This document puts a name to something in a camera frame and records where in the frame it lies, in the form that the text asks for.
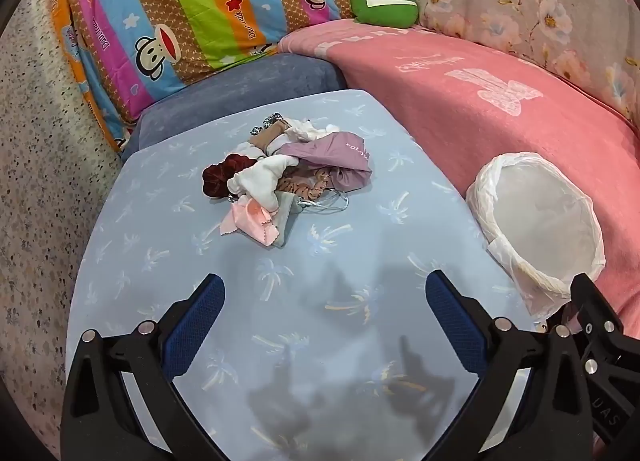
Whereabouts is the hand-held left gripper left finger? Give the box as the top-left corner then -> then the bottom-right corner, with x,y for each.
60,273 -> 226,461

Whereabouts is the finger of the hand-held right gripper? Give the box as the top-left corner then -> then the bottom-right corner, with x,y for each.
569,273 -> 640,388

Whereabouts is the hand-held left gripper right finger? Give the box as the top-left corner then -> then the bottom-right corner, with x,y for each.
425,270 -> 601,461

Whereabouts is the pink cloth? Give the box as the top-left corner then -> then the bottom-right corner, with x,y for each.
220,196 -> 281,247

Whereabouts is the white plastic-lined bin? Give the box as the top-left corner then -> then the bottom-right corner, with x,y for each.
465,152 -> 607,322

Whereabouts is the pale grey cloth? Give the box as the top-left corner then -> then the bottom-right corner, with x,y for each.
269,190 -> 302,248

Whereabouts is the dark red scrunchie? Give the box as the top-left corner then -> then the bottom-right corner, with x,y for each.
202,153 -> 251,199

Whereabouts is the white sock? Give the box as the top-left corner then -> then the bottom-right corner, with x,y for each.
227,155 -> 301,212

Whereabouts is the thin grey string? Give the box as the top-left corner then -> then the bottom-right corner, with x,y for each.
299,191 -> 351,215

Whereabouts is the leopard print cloth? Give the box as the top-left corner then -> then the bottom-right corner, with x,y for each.
277,168 -> 346,202

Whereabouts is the beige stocking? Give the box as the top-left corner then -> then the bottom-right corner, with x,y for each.
248,124 -> 292,153

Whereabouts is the purple cloth bag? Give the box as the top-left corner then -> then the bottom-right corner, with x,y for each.
274,131 -> 373,192

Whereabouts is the black-and-white patterned cloth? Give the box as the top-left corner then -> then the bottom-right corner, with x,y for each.
250,112 -> 284,137

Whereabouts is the pink blanket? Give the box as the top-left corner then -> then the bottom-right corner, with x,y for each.
277,21 -> 640,337

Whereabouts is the blue-grey cushion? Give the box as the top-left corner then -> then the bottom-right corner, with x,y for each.
120,52 -> 351,162

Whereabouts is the striped cartoon monkey pillow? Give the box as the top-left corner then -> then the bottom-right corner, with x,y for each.
47,0 -> 366,152

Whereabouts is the green plush cushion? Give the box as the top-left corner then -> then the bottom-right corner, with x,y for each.
350,0 -> 420,28

